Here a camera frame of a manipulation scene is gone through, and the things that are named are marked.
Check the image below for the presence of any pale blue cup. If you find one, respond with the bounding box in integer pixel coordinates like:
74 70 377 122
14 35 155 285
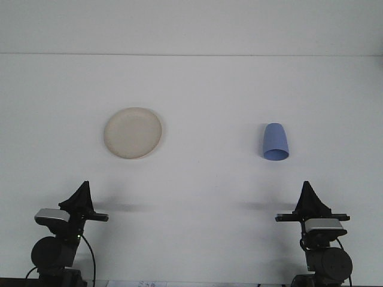
262 123 290 161

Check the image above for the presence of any pale round plate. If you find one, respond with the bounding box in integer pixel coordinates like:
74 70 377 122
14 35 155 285
103 106 164 160

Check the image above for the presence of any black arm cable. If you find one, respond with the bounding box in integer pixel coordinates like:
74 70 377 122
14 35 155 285
79 234 96 285
335 237 353 287

